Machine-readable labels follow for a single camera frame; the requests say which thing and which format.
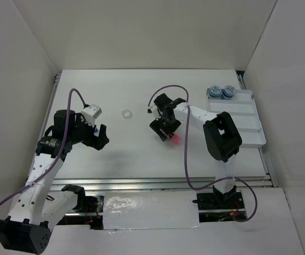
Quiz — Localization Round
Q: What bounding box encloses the pink capped tube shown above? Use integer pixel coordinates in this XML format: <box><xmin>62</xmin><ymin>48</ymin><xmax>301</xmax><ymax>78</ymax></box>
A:
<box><xmin>160</xmin><ymin>130</ymin><xmax>181</xmax><ymax>145</ymax></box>

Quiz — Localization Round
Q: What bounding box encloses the blue slime jar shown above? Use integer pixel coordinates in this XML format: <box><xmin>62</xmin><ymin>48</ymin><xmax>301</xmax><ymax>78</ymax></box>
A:
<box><xmin>221</xmin><ymin>85</ymin><xmax>236</xmax><ymax>100</ymax></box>
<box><xmin>206</xmin><ymin>86</ymin><xmax>222</xmax><ymax>99</ymax></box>

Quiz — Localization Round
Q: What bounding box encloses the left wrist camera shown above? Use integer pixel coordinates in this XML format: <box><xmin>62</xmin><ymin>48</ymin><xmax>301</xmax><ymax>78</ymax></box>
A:
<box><xmin>81</xmin><ymin>105</ymin><xmax>102</xmax><ymax>126</ymax></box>

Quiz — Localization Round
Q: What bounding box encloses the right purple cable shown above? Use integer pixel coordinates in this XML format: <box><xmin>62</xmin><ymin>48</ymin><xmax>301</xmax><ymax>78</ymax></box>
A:
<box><xmin>147</xmin><ymin>84</ymin><xmax>258</xmax><ymax>223</ymax></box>

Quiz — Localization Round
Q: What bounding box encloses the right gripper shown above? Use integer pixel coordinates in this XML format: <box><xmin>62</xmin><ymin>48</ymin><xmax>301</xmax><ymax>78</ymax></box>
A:
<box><xmin>150</xmin><ymin>114</ymin><xmax>182</xmax><ymax>142</ymax></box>

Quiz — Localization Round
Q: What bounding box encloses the white compartment tray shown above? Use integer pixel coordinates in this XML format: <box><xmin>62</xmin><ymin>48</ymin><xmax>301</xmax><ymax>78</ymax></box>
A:
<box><xmin>206</xmin><ymin>90</ymin><xmax>266</xmax><ymax>148</ymax></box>

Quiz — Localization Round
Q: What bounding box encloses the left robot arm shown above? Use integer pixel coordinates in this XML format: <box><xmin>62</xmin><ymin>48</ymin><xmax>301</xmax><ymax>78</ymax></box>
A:
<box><xmin>0</xmin><ymin>105</ymin><xmax>109</xmax><ymax>254</ymax></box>

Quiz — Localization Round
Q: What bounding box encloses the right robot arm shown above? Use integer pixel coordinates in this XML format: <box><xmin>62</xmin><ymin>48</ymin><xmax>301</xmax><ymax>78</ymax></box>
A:
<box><xmin>147</xmin><ymin>93</ymin><xmax>242</xmax><ymax>208</ymax></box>

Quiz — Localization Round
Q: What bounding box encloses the white foil sheet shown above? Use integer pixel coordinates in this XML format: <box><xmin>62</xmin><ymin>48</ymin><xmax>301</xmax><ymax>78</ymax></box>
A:
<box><xmin>103</xmin><ymin>191</ymin><xmax>200</xmax><ymax>230</ymax></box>

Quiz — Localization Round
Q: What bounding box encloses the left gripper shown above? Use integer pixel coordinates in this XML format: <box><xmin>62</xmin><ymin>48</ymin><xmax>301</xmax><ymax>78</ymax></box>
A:
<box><xmin>68</xmin><ymin>113</ymin><xmax>109</xmax><ymax>150</ymax></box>

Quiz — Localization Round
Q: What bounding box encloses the clear tape roll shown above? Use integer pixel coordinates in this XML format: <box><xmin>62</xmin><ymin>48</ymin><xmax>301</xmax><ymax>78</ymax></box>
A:
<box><xmin>121</xmin><ymin>109</ymin><xmax>133</xmax><ymax>120</ymax></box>

